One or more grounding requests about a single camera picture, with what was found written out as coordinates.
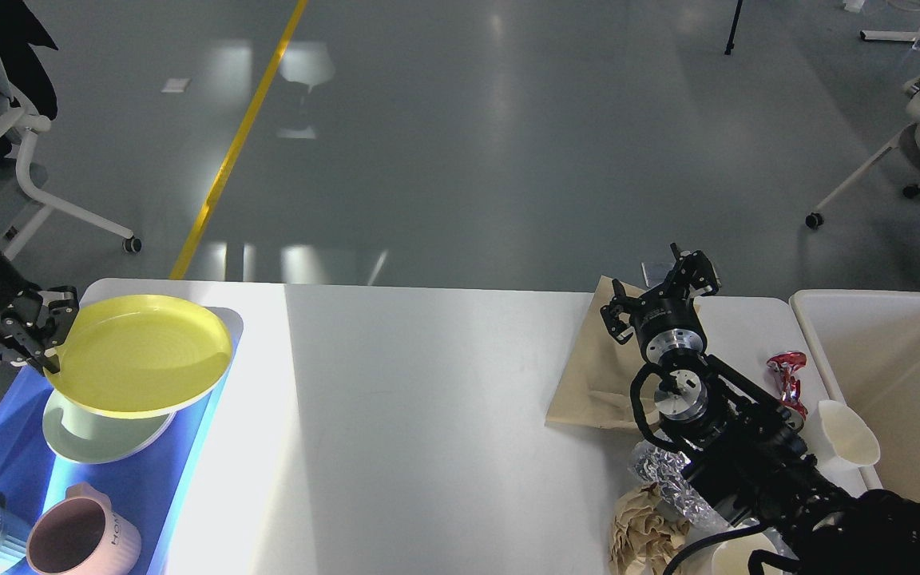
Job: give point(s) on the blue plastic tray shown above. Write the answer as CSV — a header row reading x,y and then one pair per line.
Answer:
x,y
147,489

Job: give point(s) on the crushed red can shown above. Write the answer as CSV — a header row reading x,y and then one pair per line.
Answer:
x,y
785,366

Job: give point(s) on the white office chair left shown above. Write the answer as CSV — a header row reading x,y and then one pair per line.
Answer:
x,y
22,124

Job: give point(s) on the black tripod leg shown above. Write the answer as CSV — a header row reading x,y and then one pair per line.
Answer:
x,y
731,38

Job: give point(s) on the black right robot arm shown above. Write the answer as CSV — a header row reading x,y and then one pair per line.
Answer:
x,y
744,458

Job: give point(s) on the crumpled brown paper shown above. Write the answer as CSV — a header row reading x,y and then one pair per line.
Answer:
x,y
642,538

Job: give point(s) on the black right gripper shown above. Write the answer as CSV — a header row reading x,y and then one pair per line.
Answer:
x,y
664,323

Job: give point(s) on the yellow plate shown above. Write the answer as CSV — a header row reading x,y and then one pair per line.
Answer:
x,y
139,356

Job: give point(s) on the pale green plate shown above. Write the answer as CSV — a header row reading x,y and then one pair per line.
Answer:
x,y
76,435

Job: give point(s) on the brown paper bag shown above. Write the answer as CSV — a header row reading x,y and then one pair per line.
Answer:
x,y
593,390

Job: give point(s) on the pink mug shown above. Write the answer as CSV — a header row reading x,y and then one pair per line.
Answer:
x,y
83,534

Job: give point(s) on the white plastic bin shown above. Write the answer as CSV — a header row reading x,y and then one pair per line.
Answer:
x,y
866,346

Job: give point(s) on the crumpled aluminium foil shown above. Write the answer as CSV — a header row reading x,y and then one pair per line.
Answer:
x,y
651,464

